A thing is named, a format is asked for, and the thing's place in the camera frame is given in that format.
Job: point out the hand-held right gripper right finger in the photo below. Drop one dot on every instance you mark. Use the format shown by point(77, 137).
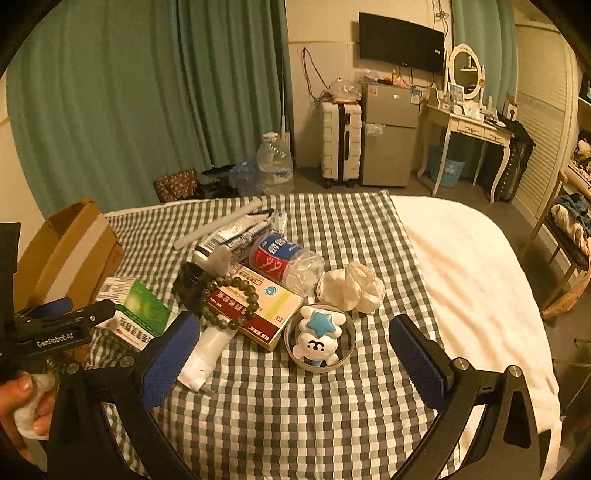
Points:
point(418, 364)

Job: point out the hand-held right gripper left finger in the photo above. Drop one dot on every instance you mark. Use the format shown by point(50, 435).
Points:
point(168, 357)

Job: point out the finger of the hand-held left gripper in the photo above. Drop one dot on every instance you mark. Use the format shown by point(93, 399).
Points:
point(87, 316)
point(55, 307)

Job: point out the green medicine box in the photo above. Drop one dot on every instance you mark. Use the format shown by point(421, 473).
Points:
point(143, 307)

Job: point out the brown cardboard box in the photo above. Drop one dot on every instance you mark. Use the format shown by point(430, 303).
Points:
point(69, 240)

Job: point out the white lace cloth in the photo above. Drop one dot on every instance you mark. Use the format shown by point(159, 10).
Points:
point(351, 288)

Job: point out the person's left hand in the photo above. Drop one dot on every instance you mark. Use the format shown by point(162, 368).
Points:
point(21, 385)

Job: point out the white squeeze tube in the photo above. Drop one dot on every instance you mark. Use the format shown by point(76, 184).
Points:
point(207, 350)

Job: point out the black round case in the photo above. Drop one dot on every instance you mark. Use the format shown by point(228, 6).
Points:
point(187, 281)

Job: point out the white cloth wad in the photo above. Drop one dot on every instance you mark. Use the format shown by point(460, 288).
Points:
point(27, 422)

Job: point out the white blanket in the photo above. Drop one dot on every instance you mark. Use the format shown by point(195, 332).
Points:
point(461, 277)

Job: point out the white toy with blue star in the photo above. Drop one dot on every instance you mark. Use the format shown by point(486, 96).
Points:
point(318, 344)

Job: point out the checkered blanket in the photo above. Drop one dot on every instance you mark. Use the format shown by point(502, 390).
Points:
point(323, 415)

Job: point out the grey comb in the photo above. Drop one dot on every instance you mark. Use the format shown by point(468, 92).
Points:
point(219, 259)

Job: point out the red white medicine box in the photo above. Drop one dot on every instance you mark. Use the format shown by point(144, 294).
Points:
point(272, 314)

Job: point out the black white toothpaste tube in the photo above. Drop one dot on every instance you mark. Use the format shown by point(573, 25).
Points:
point(231, 240)

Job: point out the white stick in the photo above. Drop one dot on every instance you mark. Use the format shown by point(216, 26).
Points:
point(217, 225)

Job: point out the red label plastic bottle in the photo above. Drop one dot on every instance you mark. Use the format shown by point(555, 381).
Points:
point(277, 261)

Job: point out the brown patterned bag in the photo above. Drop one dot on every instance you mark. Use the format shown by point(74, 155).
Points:
point(175, 184)

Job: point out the dark clothes pile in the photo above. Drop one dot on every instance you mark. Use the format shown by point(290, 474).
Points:
point(217, 182)

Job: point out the wooden chair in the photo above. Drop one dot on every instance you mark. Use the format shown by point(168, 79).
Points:
point(565, 249)

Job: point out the clear blue plastic bag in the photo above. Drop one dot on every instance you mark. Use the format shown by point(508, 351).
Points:
point(244, 177)

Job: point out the blue waste bin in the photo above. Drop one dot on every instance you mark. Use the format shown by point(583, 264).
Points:
point(448, 168)

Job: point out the clothes heap on chair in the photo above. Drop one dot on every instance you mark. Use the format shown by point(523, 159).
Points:
point(572, 221)

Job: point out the large clear water jug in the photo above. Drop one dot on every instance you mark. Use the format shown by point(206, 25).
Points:
point(274, 161)

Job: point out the grey small fridge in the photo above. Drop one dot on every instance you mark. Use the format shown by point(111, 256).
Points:
point(390, 138)

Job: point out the wide green curtain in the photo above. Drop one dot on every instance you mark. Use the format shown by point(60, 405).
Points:
point(138, 92)

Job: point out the black hanging garment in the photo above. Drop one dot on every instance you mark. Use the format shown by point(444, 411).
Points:
point(517, 157)

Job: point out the white suitcase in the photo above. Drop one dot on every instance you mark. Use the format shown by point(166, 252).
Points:
point(339, 143)

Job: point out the white dressing table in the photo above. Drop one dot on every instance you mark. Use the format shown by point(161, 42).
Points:
point(466, 124)

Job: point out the white louvred door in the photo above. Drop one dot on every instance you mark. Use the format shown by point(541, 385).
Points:
point(545, 129)

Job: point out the white oval mirror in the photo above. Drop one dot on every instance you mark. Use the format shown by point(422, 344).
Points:
point(464, 71)

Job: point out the black television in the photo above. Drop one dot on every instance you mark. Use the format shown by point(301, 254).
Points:
point(401, 41)

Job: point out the narrow green curtain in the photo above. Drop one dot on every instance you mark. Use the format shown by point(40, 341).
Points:
point(485, 37)

